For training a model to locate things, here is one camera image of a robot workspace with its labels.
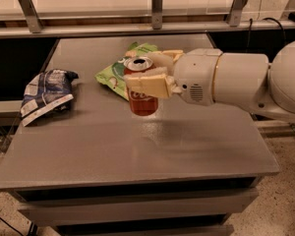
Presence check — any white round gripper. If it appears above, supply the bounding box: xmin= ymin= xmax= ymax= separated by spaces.
xmin=124 ymin=48 xmax=222 ymax=106

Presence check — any red coca-cola can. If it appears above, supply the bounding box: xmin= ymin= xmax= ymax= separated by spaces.
xmin=124 ymin=57 xmax=158 ymax=116

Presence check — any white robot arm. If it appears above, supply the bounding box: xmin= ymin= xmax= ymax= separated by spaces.
xmin=124 ymin=41 xmax=295 ymax=123

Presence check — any green snack pouch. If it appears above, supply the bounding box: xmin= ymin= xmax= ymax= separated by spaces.
xmin=94 ymin=42 xmax=158 ymax=99

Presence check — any blue white chip bag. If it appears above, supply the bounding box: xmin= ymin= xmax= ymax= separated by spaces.
xmin=20 ymin=69 xmax=79 ymax=126

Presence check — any grey drawer cabinet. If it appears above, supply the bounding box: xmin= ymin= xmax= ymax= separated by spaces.
xmin=0 ymin=37 xmax=279 ymax=236

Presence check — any metal glass railing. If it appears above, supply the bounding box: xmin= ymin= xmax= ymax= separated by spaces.
xmin=0 ymin=0 xmax=295 ymax=38

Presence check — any black cable floor left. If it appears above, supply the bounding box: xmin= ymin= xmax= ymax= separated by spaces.
xmin=0 ymin=216 xmax=37 ymax=236

